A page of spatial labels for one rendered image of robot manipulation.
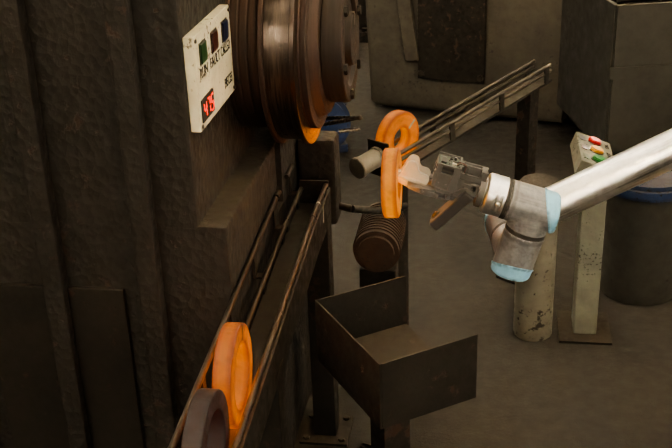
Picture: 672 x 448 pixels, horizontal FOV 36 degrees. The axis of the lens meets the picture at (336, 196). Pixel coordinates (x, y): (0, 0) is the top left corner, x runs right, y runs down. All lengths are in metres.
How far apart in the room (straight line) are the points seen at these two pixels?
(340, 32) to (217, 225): 0.49
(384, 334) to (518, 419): 0.89
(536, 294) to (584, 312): 0.18
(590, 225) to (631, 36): 1.35
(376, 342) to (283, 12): 0.69
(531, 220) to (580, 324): 1.10
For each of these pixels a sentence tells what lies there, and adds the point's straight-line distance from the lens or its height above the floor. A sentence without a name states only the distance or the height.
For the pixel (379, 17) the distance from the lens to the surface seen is 5.13.
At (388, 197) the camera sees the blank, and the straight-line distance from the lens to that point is 2.18.
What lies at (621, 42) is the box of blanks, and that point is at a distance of 4.30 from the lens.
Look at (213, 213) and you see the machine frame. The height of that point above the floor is 0.87.
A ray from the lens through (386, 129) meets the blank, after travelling 2.79.
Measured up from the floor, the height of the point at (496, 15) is 0.53.
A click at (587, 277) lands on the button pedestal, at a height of 0.21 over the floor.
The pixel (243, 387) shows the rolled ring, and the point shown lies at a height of 0.65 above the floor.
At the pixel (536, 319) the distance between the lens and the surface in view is 3.21.
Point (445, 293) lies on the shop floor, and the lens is 3.50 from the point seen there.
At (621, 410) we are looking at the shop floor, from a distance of 2.99.
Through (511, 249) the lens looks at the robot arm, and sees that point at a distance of 2.26.
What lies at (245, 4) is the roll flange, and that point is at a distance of 2.14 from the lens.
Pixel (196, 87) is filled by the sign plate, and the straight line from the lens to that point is 1.88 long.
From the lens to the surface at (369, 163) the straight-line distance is 2.75.
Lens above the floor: 1.70
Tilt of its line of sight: 24 degrees down
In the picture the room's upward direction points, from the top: 2 degrees counter-clockwise
